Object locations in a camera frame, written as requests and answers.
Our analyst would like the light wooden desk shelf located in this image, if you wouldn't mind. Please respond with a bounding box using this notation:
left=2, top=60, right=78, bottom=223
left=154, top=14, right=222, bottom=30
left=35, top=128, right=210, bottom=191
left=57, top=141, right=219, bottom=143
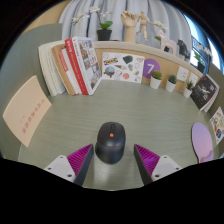
left=91, top=40, right=209, bottom=94

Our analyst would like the food picture sticker sheet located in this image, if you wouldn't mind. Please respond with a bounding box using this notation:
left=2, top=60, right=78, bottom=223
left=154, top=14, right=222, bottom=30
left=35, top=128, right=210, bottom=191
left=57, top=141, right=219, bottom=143
left=209, top=106, right=224, bottom=146

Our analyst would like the black cover book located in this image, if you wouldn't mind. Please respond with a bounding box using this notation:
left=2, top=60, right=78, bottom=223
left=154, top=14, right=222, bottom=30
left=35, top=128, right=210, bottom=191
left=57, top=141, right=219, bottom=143
left=189, top=74, right=220, bottom=111

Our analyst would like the light grey curtain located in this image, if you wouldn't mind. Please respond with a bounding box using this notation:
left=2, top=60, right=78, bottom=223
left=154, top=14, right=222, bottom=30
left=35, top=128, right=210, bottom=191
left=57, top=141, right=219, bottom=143
left=58, top=0, right=193, bottom=51

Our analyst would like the thick white book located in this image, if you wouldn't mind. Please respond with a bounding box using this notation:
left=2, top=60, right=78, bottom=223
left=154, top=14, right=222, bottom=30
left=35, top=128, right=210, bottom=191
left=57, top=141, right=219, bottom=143
left=37, top=40, right=67, bottom=97

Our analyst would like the window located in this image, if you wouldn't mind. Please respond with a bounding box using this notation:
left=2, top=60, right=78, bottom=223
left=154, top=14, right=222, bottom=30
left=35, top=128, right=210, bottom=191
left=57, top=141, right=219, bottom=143
left=183, top=13, right=222, bottom=73

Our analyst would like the purple mouse pad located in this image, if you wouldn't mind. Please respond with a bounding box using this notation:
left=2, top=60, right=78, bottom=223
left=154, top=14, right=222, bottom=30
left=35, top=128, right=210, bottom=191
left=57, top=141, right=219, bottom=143
left=191, top=121, right=215, bottom=164

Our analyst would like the white wall outlet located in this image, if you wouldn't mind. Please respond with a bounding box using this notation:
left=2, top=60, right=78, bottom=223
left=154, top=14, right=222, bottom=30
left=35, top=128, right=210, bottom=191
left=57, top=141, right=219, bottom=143
left=175, top=65, right=190, bottom=83
left=188, top=72, right=200, bottom=87

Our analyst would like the beige paper card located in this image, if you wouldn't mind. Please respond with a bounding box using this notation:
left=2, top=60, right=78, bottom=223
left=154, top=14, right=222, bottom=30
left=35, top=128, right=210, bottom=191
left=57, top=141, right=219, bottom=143
left=2, top=75, right=53, bottom=148

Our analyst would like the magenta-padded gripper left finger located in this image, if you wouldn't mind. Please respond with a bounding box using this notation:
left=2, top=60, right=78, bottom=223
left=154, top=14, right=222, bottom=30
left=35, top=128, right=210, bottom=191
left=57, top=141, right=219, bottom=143
left=43, top=143, right=95, bottom=187

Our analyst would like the wooden hand model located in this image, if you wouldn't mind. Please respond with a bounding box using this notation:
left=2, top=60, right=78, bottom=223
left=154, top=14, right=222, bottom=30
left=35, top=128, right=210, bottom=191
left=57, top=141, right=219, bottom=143
left=120, top=10, right=140, bottom=44

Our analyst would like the red-spined picture cover book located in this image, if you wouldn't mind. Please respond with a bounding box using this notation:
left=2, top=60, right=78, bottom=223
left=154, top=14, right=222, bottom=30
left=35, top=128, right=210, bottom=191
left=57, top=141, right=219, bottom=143
left=64, top=36, right=103, bottom=96

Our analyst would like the white picture sticker sheet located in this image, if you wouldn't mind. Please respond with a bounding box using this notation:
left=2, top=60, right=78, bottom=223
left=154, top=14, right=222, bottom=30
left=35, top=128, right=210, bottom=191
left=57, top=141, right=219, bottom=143
left=101, top=51, right=146, bottom=84

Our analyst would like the grey-green desk partition panel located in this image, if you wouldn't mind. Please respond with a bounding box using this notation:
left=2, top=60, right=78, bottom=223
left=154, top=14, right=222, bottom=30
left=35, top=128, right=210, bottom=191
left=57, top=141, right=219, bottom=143
left=206, top=63, right=224, bottom=158
left=0, top=23, right=64, bottom=159

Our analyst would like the purple round number sticker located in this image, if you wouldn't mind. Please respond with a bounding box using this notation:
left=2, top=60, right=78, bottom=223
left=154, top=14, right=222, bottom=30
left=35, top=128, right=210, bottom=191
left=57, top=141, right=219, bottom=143
left=142, top=58, right=161, bottom=80

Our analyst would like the black computer mouse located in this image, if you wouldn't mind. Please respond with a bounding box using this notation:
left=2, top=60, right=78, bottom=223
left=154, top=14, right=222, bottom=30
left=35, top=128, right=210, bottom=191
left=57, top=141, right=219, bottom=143
left=94, top=121, right=127, bottom=165

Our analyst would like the brown cover book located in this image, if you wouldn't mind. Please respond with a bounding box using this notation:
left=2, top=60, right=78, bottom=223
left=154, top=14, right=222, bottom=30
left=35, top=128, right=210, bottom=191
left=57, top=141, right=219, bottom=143
left=50, top=43, right=78, bottom=97

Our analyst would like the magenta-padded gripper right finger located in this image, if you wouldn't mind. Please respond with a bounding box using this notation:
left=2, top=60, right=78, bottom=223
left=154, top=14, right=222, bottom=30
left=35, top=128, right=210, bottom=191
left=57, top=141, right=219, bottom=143
left=133, top=143, right=183, bottom=186

